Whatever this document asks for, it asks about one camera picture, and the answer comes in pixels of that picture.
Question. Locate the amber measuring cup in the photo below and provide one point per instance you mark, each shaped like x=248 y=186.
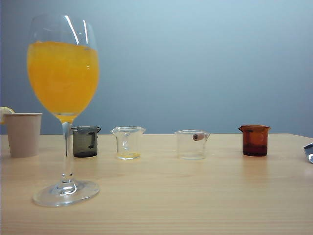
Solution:
x=254 y=144

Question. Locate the clear measuring cup yellow residue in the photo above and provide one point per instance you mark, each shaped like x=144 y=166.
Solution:
x=128 y=155

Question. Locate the clear measuring cup brown mark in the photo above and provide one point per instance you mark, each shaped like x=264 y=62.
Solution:
x=192 y=149

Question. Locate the smoky grey measuring cup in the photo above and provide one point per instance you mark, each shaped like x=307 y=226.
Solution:
x=84 y=144

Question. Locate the beige paper cup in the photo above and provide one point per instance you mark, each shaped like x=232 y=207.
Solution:
x=23 y=137

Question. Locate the wine glass with juice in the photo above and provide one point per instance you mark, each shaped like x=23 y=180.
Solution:
x=63 y=80

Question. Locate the yellow lemon slice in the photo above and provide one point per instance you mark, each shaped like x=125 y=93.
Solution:
x=5 y=111

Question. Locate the silver metal spoon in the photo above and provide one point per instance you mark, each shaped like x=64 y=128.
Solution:
x=309 y=151

